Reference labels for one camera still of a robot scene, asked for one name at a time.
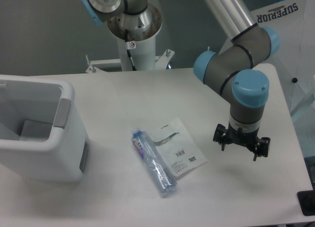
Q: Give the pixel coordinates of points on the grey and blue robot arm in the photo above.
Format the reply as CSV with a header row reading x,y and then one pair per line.
x,y
230,74

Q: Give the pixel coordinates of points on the white Superior umbrella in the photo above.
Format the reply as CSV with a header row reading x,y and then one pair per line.
x,y
294,21

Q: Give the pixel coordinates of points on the white plastic trash can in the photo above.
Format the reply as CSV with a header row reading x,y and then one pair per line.
x,y
42,135

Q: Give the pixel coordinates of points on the black device at table edge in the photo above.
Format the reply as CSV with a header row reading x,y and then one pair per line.
x,y
307,202

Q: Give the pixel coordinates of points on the white plastic packaging bag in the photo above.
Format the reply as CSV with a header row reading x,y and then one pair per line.
x,y
177,148

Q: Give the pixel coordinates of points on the clear plastic water bottle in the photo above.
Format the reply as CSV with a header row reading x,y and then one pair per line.
x,y
158,170

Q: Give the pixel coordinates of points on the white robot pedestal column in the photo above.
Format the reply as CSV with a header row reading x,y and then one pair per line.
x,y
138,54

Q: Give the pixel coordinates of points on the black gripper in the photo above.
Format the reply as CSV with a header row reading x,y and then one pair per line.
x,y
259,146

